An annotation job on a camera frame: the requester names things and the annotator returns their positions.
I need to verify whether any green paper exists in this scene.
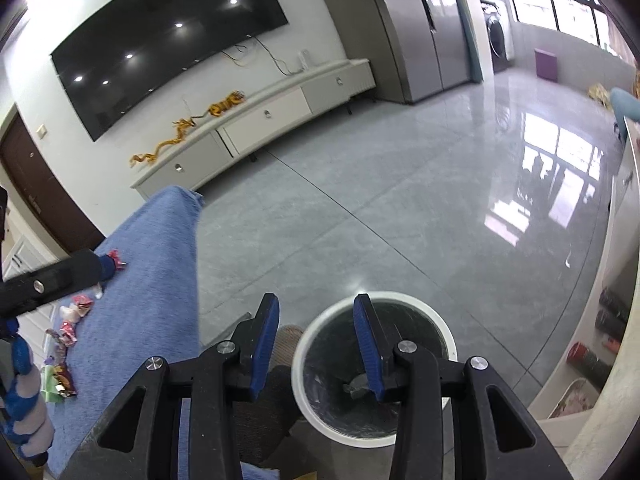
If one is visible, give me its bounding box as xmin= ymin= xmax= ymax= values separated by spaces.
xmin=40 ymin=365 xmax=64 ymax=403

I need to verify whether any dark red small wrapper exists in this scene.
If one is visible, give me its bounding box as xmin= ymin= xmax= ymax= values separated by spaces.
xmin=52 ymin=364 xmax=77 ymax=399

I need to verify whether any white tissue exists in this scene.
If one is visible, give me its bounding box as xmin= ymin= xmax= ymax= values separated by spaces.
xmin=60 ymin=284 xmax=103 ymax=325

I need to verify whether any pink barcode snack wrapper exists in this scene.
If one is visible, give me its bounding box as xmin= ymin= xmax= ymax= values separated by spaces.
xmin=107 ymin=249 xmax=127 ymax=270

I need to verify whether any white round trash bin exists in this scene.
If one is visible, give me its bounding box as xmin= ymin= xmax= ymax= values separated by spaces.
xmin=292 ymin=292 xmax=458 ymax=448

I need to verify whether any blue white gloved left hand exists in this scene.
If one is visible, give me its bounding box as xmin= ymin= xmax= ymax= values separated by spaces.
xmin=1 ymin=318 xmax=54 ymax=467

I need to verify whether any dark brown entrance door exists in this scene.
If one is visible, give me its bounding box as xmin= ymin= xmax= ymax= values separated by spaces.
xmin=1 ymin=114 xmax=105 ymax=252

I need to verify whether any brown fuzzy slipper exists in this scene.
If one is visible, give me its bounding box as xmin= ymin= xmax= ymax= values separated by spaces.
xmin=234 ymin=325 xmax=303 ymax=466

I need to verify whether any blue fluffy blanket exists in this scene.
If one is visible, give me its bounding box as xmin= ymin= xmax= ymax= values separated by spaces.
xmin=41 ymin=184 xmax=281 ymax=480

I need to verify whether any white marble coffee table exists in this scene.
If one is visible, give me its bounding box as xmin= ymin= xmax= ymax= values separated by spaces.
xmin=529 ymin=119 xmax=639 ymax=479

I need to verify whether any grey white tv cabinet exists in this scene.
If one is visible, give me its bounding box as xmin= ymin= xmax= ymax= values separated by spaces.
xmin=131 ymin=58 xmax=375 ymax=200

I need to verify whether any golden dragon ornament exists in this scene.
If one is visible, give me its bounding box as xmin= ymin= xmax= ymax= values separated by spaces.
xmin=128 ymin=115 xmax=205 ymax=168

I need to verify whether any golden tiger ornament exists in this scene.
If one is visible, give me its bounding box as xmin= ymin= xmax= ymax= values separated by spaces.
xmin=207 ymin=91 xmax=245 ymax=117

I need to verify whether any white router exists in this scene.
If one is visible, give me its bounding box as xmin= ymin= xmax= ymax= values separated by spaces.
xmin=298 ymin=50 xmax=311 ymax=70

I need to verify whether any purple cube stool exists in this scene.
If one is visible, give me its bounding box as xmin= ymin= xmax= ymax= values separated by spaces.
xmin=534 ymin=49 xmax=559 ymax=82

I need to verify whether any teal sofa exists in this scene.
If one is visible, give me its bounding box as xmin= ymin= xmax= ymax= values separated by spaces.
xmin=610 ymin=88 xmax=640 ymax=142

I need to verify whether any grey double door refrigerator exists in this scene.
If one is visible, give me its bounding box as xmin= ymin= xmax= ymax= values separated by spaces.
xmin=324 ymin=0 xmax=482 ymax=104

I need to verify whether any front load washing machine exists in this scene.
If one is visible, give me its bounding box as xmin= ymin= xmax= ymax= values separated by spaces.
xmin=480 ymin=0 xmax=514 ymax=74

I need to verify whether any black wall television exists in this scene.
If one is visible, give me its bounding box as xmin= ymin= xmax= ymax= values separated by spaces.
xmin=51 ymin=0 xmax=288 ymax=140

